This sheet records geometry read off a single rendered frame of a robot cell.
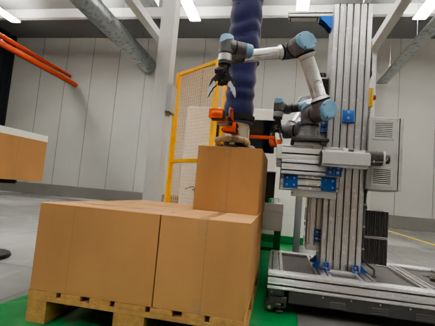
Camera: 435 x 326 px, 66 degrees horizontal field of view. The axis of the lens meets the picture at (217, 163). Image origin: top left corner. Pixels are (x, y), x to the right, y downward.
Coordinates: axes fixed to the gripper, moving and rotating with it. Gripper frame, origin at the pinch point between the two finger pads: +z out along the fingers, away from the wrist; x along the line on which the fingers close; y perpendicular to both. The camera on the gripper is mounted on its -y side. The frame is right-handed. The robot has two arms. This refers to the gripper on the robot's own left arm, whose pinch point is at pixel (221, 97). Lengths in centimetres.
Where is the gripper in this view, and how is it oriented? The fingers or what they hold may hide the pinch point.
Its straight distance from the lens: 183.3
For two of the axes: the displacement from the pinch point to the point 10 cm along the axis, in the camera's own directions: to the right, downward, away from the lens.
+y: 2.2, 1.0, 9.7
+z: -0.8, 9.9, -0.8
